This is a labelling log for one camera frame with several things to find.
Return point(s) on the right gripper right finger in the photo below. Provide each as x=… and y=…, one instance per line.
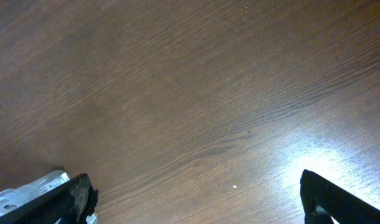
x=325, y=202

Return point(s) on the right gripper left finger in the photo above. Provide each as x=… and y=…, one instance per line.
x=53, y=205

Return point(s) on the clear plastic container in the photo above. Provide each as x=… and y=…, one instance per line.
x=28, y=191

